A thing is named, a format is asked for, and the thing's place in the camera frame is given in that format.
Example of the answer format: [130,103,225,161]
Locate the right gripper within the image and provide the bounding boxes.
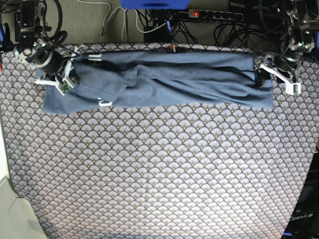
[35,51,79,83]

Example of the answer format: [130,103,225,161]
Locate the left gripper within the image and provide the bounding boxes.
[254,54,303,87]

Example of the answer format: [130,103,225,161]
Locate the blue T-shirt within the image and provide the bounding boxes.
[42,51,274,115]

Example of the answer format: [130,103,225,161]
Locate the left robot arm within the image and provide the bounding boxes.
[255,0,315,86]

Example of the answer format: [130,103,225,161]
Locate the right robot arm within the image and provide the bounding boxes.
[14,0,78,88]

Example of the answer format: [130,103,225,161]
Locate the black power strip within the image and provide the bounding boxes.
[187,9,244,22]

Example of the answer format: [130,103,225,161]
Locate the red black table clamp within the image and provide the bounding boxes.
[169,44,177,53]

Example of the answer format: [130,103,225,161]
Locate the black box with blue clamp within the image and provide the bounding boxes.
[144,21,171,43]

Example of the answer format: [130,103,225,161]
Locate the fan-patterned tablecloth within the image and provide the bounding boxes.
[0,53,319,239]

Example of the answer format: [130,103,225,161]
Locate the black OpenArm case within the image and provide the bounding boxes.
[282,152,319,239]

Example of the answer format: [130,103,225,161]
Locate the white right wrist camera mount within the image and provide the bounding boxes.
[34,45,83,96]

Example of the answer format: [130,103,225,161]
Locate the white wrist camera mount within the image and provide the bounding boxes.
[258,55,301,96]
[34,45,83,96]

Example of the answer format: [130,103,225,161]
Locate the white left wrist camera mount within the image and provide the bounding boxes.
[258,55,301,96]

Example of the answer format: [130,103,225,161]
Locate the blue handled clamp left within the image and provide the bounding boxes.
[0,23,16,52]

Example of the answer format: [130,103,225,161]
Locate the grey white cable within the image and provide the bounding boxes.
[99,0,167,43]

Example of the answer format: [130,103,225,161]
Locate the blue mount plate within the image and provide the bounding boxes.
[121,0,190,9]

